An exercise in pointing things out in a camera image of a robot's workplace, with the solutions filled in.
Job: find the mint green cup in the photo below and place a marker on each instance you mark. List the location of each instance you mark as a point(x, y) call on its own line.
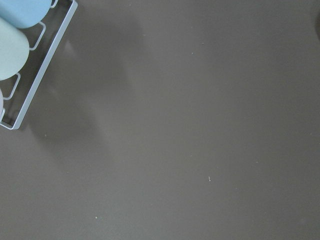
point(14, 50)

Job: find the white wire cup rack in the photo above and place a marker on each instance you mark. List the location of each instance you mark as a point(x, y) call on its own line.
point(18, 91)

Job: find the blue cup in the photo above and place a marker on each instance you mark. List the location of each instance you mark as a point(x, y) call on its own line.
point(24, 14)

